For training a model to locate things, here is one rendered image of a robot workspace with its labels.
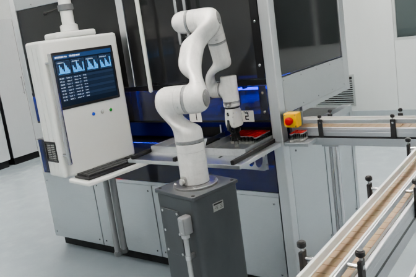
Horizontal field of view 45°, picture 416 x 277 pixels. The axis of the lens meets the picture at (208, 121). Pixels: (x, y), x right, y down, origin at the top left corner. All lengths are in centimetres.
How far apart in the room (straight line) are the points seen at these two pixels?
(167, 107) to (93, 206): 177
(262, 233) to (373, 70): 468
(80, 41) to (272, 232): 149
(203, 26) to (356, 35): 519
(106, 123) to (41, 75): 47
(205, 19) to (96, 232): 207
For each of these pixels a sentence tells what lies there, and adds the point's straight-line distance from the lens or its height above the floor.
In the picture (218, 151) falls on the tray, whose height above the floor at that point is 90.
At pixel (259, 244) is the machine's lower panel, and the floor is 29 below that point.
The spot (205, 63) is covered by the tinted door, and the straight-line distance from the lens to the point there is 275.
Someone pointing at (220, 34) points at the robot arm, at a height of 146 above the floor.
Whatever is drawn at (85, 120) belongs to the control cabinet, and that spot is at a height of 109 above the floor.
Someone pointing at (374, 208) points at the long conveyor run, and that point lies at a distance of 153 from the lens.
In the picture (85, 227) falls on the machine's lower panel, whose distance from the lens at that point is 385.
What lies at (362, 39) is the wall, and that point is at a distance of 720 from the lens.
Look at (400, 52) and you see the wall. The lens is 707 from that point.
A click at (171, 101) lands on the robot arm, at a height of 123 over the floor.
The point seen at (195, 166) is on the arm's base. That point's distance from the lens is 206.
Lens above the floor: 149
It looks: 10 degrees down
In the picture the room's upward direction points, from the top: 8 degrees counter-clockwise
